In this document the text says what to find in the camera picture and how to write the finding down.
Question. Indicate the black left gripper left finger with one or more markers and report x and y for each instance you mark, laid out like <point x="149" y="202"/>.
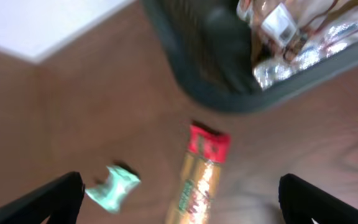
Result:
<point x="58" y="201"/>

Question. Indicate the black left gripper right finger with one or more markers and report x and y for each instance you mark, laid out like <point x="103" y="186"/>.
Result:
<point x="304" y="203"/>

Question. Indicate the mint green snack packet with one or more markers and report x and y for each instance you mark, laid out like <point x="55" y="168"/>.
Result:
<point x="112" y="192"/>

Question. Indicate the red and gold pasta packet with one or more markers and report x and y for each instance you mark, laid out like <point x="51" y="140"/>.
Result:
<point x="199" y="177"/>

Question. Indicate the dried mushroom clear bag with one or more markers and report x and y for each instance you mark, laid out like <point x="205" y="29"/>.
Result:
<point x="289" y="36"/>

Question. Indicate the grey plastic lattice basket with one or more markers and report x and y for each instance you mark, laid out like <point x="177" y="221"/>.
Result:
<point x="209" y="50"/>

